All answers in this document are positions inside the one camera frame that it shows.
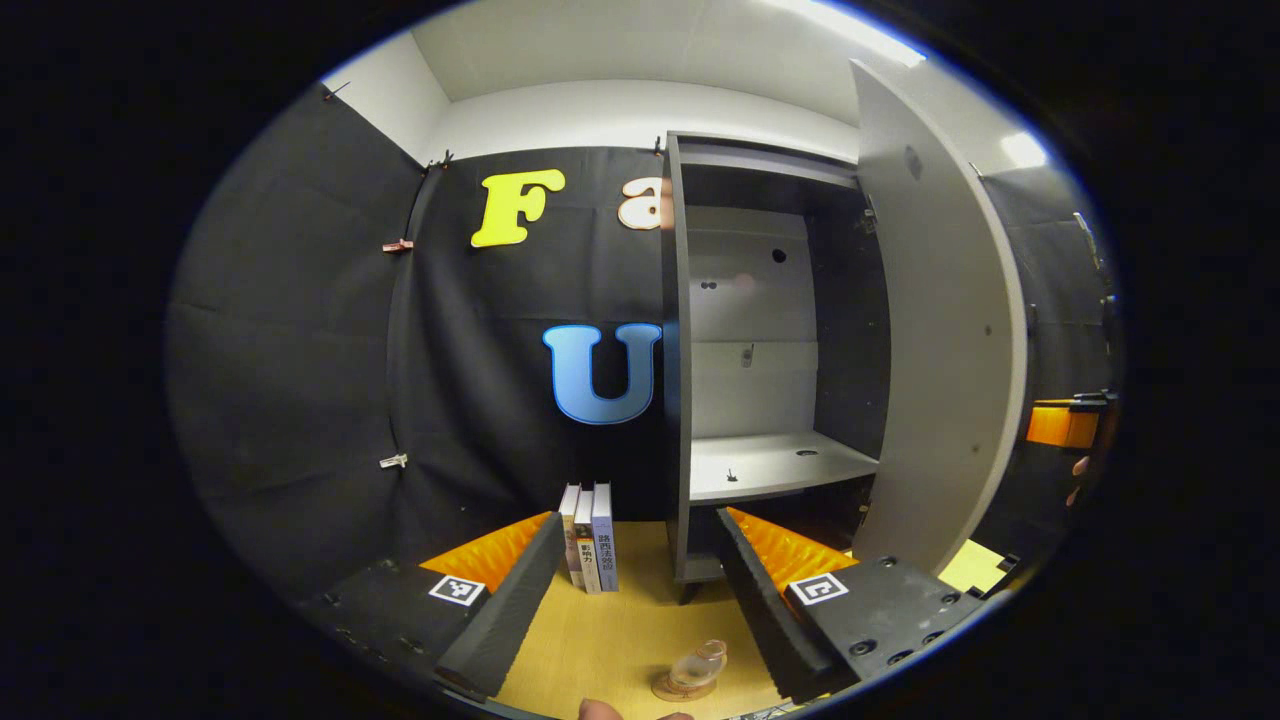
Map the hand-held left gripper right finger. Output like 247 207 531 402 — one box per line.
714 505 991 704

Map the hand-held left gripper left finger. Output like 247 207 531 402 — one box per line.
300 510 568 701

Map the clear glass bottle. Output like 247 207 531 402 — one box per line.
668 640 729 693

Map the round brown coaster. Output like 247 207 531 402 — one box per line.
651 672 719 703

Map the beige cabinet door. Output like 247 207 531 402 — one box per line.
848 58 1031 579

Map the white cabinet shelf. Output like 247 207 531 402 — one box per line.
688 430 881 504

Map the white spine book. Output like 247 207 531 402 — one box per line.
558 483 583 589

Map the grey spine book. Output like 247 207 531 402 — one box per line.
572 488 603 595

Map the blue-grey spine book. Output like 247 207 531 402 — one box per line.
590 482 619 593

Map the small ceiling light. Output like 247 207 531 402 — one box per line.
1000 130 1049 171

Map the black backdrop cloth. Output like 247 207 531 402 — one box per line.
165 82 1121 601

